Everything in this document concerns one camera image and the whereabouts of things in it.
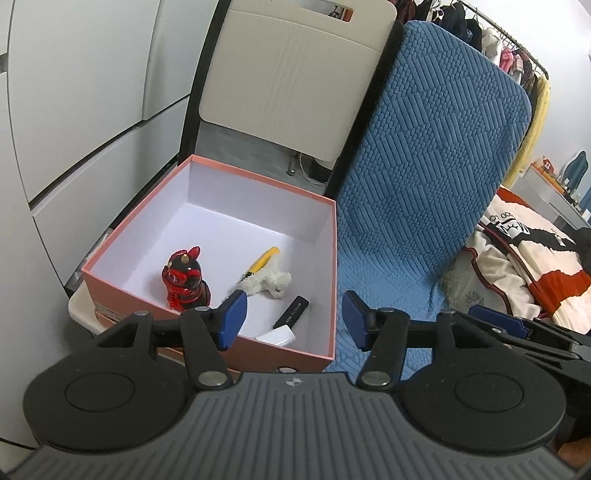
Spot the white desk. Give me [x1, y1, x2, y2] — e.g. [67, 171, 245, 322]
[512, 164, 591, 232]

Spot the floral bedsheet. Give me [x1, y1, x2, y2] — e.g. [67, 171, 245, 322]
[441, 268, 509, 317]

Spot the white folding chair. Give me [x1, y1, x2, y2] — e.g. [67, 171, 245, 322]
[68, 0, 403, 334]

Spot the row of hanging clothes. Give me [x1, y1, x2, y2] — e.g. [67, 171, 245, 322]
[394, 0, 536, 86]

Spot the blue chair cover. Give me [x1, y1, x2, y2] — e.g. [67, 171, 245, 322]
[323, 21, 533, 374]

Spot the red and black figurine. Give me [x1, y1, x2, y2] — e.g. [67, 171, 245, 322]
[161, 247, 212, 313]

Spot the pink box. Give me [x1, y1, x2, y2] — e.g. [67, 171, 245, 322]
[81, 154, 340, 374]

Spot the white charger cube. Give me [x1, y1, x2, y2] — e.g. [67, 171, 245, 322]
[255, 324, 295, 347]

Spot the yellow hanging garment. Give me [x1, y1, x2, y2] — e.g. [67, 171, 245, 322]
[503, 76, 553, 185]

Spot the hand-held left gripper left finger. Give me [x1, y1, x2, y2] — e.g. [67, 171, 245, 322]
[95, 291, 249, 391]

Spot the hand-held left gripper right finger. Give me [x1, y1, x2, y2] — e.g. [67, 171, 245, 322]
[342, 291, 504, 388]

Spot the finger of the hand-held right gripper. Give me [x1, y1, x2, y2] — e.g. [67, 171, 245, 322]
[501, 332, 581, 364]
[470, 304, 591, 348]

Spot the white wardrobe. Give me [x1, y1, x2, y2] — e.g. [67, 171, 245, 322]
[0, 0, 223, 449]

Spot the cream blanket with red trim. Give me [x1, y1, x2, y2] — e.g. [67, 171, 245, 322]
[464, 187, 591, 335]

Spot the teal chair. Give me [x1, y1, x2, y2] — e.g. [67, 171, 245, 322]
[566, 150, 591, 195]

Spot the person's right forearm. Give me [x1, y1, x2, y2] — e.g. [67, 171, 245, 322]
[556, 436, 591, 469]

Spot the white plush toy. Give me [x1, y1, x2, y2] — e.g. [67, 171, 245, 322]
[235, 263, 293, 300]

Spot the black clothes rack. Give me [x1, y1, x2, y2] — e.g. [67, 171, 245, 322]
[455, 0, 551, 80]

